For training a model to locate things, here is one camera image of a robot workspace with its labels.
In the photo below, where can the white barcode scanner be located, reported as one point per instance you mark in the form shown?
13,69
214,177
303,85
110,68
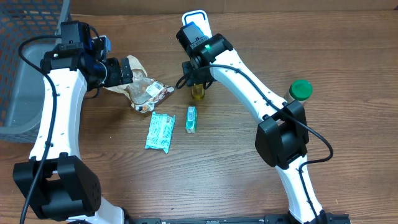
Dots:
200,18

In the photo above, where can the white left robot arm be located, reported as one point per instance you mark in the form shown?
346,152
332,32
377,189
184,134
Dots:
56,183

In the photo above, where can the light teal snack packet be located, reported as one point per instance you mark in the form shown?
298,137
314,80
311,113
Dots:
160,132

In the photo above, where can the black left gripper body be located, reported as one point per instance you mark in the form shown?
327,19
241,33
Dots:
113,77

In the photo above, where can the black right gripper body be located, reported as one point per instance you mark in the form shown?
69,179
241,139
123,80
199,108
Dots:
198,78

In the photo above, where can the green-capped white bottle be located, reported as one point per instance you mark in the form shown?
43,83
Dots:
300,90

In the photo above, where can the yellow Vim dish soap bottle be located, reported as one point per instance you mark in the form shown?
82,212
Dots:
198,92

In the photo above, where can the dark grey plastic basket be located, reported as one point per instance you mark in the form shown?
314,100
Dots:
22,87

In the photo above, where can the small teal white box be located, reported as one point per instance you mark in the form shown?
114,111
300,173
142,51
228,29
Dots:
191,120

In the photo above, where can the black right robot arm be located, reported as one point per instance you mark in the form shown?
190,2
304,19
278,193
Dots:
282,130

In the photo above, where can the cream brown bread bag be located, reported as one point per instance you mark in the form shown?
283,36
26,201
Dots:
144,92

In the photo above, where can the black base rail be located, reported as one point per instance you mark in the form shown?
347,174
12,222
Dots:
327,218

